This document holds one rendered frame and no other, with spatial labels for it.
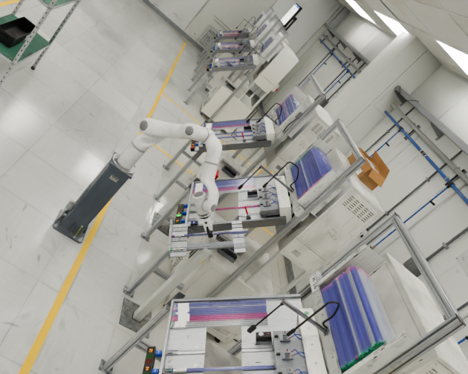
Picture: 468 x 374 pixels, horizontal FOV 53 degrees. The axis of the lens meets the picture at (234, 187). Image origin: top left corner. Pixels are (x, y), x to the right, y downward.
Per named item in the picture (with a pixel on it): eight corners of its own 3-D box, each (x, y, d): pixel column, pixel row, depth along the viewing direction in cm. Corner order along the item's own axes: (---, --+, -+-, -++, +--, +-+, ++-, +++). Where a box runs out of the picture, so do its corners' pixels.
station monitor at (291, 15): (281, 27, 720) (300, 7, 706) (278, 22, 772) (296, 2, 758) (287, 33, 725) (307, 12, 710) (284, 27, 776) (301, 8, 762)
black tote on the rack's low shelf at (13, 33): (9, 49, 409) (15, 38, 405) (-9, 35, 404) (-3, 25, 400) (33, 37, 460) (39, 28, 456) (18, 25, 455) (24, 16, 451)
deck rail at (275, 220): (186, 234, 330) (184, 226, 327) (186, 232, 331) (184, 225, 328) (286, 224, 326) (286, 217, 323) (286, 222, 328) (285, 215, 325)
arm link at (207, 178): (229, 167, 288) (217, 214, 290) (211, 162, 298) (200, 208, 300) (219, 165, 281) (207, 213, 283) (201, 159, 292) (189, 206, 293)
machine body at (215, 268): (158, 308, 361) (209, 260, 340) (169, 254, 423) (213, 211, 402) (222, 348, 381) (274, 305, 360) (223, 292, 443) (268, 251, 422)
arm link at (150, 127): (151, 137, 327) (134, 133, 314) (154, 120, 327) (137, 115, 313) (208, 145, 301) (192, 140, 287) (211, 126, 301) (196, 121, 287)
